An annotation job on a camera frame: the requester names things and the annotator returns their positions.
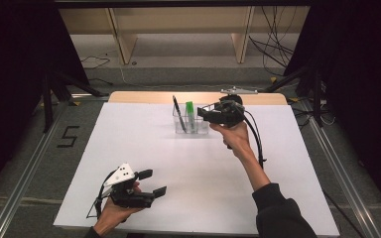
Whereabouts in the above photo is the green highlighter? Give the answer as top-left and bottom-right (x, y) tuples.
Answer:
(185, 100), (196, 133)

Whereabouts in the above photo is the person's left hand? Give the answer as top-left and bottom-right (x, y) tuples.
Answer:
(93, 181), (143, 236)

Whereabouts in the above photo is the black metal frame bar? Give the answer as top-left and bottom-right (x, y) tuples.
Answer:
(53, 0), (312, 9)

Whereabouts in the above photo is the wooden table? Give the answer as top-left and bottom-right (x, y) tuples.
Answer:
(107, 91), (289, 107)

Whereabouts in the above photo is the white table sheet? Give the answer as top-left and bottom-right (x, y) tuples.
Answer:
(53, 101), (341, 238)

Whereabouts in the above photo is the aluminium floor rail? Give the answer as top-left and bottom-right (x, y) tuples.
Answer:
(0, 102), (70, 238)
(299, 98), (381, 238)

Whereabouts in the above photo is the hanging black cable bundle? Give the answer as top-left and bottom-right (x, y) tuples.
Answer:
(248, 5), (299, 77)

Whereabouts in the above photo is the black pen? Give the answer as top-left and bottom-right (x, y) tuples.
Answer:
(172, 94), (188, 134)

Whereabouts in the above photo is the black tripod stand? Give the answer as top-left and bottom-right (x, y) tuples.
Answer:
(257, 63), (325, 128)
(41, 70), (108, 133)

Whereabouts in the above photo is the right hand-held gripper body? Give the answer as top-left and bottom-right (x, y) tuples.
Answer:
(210, 86), (259, 129)

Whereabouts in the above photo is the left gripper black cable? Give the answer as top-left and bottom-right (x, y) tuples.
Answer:
(85, 170), (118, 220)

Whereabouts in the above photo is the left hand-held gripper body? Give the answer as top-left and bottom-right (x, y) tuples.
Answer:
(103, 162), (157, 209)

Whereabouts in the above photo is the black curtain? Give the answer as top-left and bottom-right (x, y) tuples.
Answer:
(0, 0), (90, 202)
(284, 0), (381, 212)

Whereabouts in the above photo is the thin black floor cable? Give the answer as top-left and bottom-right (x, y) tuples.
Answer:
(87, 77), (114, 87)
(79, 55), (111, 70)

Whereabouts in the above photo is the person's right hand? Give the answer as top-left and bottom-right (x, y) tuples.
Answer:
(208, 121), (254, 160)

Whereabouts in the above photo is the clear plastic pen organizer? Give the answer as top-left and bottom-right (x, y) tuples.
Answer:
(172, 103), (211, 135)

